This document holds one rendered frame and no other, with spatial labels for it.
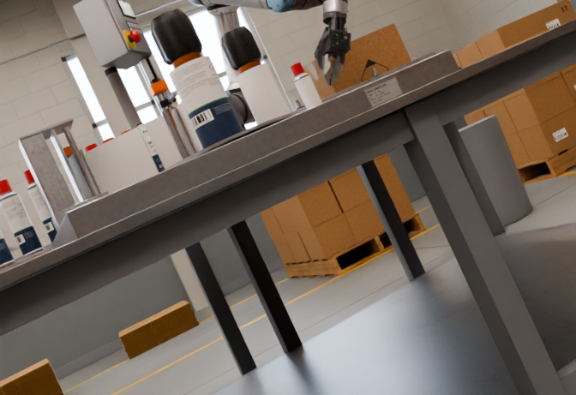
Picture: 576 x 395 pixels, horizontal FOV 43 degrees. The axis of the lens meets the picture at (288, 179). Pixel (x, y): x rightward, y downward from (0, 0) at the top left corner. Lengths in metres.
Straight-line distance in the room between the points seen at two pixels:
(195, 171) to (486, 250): 0.56
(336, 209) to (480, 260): 4.16
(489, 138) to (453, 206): 3.10
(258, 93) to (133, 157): 0.37
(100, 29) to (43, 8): 5.77
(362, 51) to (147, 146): 0.96
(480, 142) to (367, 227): 1.49
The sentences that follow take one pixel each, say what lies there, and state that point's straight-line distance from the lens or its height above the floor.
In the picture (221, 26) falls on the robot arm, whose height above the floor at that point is 1.36.
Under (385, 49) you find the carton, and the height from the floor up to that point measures 1.05.
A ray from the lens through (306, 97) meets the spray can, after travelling 2.20.
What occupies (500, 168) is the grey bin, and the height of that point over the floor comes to 0.33.
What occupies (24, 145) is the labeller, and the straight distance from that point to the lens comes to 1.88.
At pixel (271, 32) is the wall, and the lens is 8.13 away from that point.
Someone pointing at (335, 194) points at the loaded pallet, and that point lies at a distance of 5.55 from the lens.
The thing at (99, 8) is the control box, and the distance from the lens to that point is 2.16.
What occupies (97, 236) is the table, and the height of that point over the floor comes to 0.82.
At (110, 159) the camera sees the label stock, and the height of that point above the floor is 1.02.
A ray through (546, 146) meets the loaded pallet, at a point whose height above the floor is 0.22.
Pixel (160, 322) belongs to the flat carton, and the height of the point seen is 0.16.
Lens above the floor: 0.77
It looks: level
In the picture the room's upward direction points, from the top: 25 degrees counter-clockwise
